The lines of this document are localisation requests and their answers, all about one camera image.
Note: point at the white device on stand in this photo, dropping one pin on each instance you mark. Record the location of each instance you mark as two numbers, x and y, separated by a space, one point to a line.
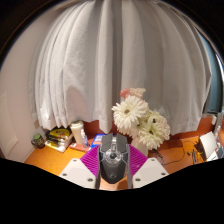
208 145

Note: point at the grey black computer mouse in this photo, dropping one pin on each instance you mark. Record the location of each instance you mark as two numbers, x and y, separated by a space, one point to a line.
113 163

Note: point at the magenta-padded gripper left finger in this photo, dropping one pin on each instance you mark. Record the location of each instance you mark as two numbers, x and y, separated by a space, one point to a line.
76 171

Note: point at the yellow green covered book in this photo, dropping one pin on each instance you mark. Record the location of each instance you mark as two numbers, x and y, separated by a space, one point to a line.
60 132

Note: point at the white curtain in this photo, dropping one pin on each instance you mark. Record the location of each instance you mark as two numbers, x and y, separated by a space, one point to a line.
110 60

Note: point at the dark green mug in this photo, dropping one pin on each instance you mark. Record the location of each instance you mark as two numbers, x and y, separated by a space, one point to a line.
38 141

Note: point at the white yellow book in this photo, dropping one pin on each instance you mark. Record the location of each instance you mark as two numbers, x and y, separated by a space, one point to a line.
58 146

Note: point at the white lidded tumbler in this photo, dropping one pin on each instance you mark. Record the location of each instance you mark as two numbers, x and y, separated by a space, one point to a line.
76 133

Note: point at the clear spray bottle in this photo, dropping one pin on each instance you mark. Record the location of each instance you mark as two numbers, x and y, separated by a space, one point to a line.
84 140

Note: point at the red brown book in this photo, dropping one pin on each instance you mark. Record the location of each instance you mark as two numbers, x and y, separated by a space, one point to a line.
78 147

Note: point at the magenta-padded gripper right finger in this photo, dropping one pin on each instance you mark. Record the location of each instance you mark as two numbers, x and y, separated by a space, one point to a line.
151 171

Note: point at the blue covered book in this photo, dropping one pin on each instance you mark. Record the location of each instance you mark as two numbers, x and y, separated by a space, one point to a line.
96 140

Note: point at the white flower bouquet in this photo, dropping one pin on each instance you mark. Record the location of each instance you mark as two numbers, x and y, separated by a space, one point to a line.
128 113

